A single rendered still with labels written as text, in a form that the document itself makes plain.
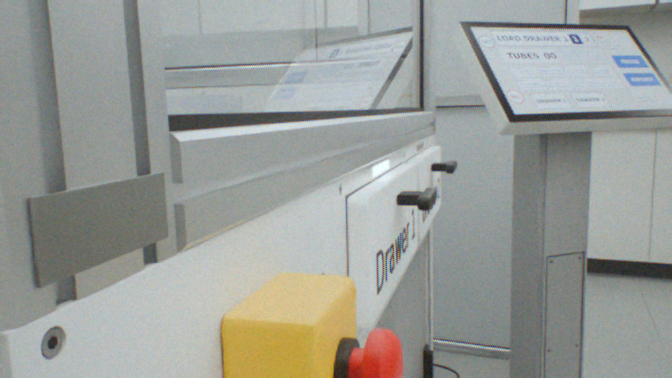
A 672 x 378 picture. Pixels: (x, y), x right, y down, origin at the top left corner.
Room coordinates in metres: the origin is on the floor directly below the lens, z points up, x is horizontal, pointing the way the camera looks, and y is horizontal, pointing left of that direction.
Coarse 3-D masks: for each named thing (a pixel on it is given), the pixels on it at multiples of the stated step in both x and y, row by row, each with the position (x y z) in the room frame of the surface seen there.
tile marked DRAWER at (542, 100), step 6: (534, 96) 1.29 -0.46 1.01; (540, 96) 1.29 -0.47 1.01; (546, 96) 1.30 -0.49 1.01; (552, 96) 1.30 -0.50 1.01; (558, 96) 1.31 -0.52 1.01; (564, 96) 1.31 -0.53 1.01; (534, 102) 1.27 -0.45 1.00; (540, 102) 1.28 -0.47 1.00; (546, 102) 1.28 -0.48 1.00; (552, 102) 1.29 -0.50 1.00; (558, 102) 1.29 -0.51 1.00; (564, 102) 1.30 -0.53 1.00; (540, 108) 1.27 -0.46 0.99; (546, 108) 1.27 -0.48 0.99; (552, 108) 1.28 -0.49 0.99; (558, 108) 1.28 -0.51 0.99; (564, 108) 1.29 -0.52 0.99
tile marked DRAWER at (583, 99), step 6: (576, 96) 1.32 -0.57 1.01; (582, 96) 1.33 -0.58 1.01; (588, 96) 1.34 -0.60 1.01; (594, 96) 1.34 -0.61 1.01; (600, 96) 1.35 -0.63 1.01; (576, 102) 1.31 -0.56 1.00; (582, 102) 1.32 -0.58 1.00; (588, 102) 1.32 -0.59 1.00; (594, 102) 1.33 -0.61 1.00; (600, 102) 1.33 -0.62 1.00; (606, 102) 1.34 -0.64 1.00
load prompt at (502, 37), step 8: (496, 32) 1.41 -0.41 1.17; (504, 32) 1.42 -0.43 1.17; (512, 32) 1.42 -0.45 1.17; (520, 32) 1.43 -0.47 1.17; (528, 32) 1.44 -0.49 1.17; (536, 32) 1.45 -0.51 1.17; (544, 32) 1.46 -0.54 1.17; (552, 32) 1.47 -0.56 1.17; (560, 32) 1.47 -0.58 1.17; (568, 32) 1.48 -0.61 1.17; (576, 32) 1.49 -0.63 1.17; (584, 32) 1.50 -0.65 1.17; (496, 40) 1.39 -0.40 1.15; (504, 40) 1.40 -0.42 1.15; (512, 40) 1.40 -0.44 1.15; (520, 40) 1.41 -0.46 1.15; (528, 40) 1.42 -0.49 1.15; (536, 40) 1.43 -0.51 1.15; (544, 40) 1.44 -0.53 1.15; (552, 40) 1.44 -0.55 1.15; (560, 40) 1.45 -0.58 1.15; (568, 40) 1.46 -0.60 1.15; (576, 40) 1.47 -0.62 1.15; (584, 40) 1.48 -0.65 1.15; (592, 40) 1.49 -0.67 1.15
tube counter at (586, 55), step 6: (546, 54) 1.40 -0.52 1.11; (552, 54) 1.41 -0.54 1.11; (558, 54) 1.41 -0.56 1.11; (564, 54) 1.42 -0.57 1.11; (570, 54) 1.42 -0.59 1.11; (576, 54) 1.43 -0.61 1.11; (582, 54) 1.44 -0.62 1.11; (588, 54) 1.44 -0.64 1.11; (594, 54) 1.45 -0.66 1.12; (600, 54) 1.46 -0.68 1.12; (552, 60) 1.39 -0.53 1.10; (558, 60) 1.40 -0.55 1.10; (564, 60) 1.40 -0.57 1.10; (570, 60) 1.41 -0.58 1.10; (576, 60) 1.41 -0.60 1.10; (582, 60) 1.42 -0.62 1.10; (588, 60) 1.43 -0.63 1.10; (594, 60) 1.43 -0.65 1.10; (600, 60) 1.44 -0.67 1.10; (606, 60) 1.45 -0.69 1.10
